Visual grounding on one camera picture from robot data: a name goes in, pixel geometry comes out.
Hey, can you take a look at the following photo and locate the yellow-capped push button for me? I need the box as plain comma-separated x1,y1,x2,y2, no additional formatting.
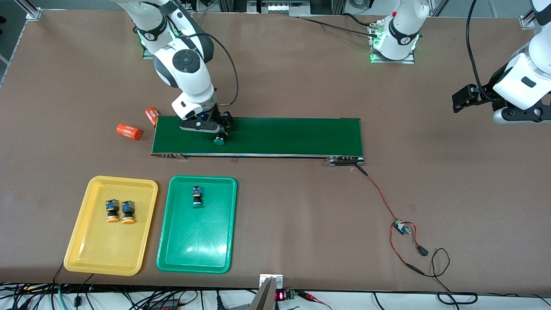
105,199,121,223
121,200,136,225

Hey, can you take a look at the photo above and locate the green conveyor belt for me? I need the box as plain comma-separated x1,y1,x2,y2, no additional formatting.
150,115,366,167

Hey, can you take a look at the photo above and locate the green plastic tray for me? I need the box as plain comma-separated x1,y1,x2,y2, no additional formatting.
156,175,238,274

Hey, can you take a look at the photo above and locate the white power strip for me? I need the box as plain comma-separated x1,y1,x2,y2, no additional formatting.
248,0,310,17

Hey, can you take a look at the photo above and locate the red black power lead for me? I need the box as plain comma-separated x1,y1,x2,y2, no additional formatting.
390,222,431,276

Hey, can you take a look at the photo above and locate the yellow plastic tray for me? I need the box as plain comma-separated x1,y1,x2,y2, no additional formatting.
63,175,158,276

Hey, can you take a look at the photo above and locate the red alligator clip lead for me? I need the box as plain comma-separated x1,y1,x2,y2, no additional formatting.
298,291,333,310

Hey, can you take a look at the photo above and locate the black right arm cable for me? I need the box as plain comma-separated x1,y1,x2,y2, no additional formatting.
189,13,240,107

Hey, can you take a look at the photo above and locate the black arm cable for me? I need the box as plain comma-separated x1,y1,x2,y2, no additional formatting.
189,13,240,107
467,0,496,103

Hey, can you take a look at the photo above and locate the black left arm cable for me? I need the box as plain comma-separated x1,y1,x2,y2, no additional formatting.
467,0,496,103

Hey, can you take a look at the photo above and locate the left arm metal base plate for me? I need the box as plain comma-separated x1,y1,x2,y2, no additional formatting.
370,22,416,64

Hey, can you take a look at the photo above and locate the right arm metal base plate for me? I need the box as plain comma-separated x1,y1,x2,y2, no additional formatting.
143,13,192,60

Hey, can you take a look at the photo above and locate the red black twisted conveyor cable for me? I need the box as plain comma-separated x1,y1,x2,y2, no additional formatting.
356,165,400,223

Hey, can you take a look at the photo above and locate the black cable on table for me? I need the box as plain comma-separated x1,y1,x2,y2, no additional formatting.
297,13,381,38

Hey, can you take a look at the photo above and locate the thin black looped cable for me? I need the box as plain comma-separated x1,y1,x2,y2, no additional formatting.
424,248,478,305

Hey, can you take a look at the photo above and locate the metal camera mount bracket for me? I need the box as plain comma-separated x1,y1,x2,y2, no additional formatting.
249,273,284,310

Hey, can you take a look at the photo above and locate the black cable bundle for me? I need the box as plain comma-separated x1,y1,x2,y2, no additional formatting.
0,282,259,310

